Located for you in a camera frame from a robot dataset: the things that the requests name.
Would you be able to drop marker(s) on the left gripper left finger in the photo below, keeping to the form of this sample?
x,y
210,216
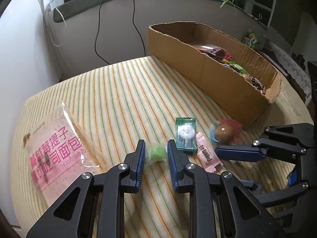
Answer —
x,y
94,202

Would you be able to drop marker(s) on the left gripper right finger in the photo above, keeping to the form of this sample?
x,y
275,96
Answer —
x,y
220,205

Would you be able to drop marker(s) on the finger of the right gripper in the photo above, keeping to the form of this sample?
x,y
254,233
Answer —
x,y
285,143
276,197

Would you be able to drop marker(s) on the small pink candy packet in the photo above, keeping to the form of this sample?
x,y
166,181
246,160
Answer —
x,y
206,154

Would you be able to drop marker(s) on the pink cup chocolate jelly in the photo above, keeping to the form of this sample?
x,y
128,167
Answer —
x,y
226,132

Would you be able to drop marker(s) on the black plum candy packet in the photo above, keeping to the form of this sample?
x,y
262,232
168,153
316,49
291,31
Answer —
x,y
258,85

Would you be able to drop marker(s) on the pink toast bread bag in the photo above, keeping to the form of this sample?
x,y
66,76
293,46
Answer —
x,y
58,152

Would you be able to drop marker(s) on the green round candy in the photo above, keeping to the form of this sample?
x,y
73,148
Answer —
x,y
154,152

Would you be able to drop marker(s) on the light green candy packet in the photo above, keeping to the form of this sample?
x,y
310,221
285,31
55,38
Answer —
x,y
237,67

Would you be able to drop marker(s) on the dark green mint packet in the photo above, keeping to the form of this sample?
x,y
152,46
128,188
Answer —
x,y
186,135

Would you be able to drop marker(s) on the orange cup chocolate jelly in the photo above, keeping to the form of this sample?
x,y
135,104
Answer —
x,y
247,77

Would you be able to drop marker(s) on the clear bag dark dates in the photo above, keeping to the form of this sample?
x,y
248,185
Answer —
x,y
215,52

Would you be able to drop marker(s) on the white lace cloth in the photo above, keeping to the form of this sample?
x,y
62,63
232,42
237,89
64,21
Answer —
x,y
294,70

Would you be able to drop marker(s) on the brown cardboard box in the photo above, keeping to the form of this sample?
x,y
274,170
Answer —
x,y
175,44

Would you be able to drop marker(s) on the green snack bag background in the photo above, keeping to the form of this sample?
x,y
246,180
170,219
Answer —
x,y
250,39

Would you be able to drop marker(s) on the striped yellow table cloth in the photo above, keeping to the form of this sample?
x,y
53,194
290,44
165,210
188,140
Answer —
x,y
117,105

